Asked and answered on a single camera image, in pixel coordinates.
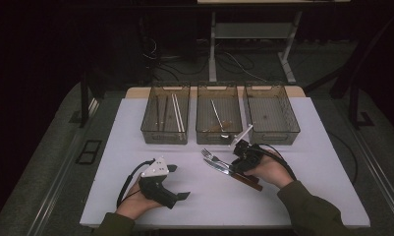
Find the white desk with shelf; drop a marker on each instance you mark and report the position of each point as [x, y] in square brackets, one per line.
[250, 30]

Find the person's left hand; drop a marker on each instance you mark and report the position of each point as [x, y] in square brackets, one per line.
[132, 206]

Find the black slanted stand legs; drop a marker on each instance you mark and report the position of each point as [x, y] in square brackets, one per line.
[339, 88]

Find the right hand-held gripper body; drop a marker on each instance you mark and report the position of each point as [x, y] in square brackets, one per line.
[247, 152]

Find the silver metal spoon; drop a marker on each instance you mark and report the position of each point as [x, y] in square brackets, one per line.
[216, 113]

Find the black metal stand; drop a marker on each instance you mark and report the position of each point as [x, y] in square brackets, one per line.
[354, 105]
[84, 105]

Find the white table mat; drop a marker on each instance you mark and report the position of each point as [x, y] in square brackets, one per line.
[211, 213]

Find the aluminium floor rail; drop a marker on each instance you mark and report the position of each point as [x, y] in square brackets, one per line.
[381, 183]
[65, 170]

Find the person's right hand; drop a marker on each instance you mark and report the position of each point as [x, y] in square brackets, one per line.
[271, 172]

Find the black floor hatch frame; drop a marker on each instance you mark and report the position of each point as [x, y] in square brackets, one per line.
[86, 157]

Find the translucent brown plastic bin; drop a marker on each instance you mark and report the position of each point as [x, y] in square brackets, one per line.
[270, 111]
[230, 108]
[150, 114]

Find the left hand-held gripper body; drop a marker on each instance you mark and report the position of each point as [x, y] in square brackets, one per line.
[157, 191]

